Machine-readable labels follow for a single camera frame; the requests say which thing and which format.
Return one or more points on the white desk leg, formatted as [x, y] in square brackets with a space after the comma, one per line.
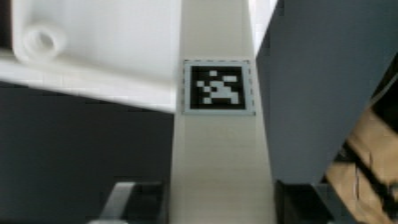
[221, 173]

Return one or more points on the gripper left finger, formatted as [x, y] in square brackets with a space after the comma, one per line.
[135, 204]

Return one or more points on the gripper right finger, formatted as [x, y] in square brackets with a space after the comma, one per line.
[308, 205]

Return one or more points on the white desk top tray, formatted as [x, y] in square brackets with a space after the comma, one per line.
[93, 48]

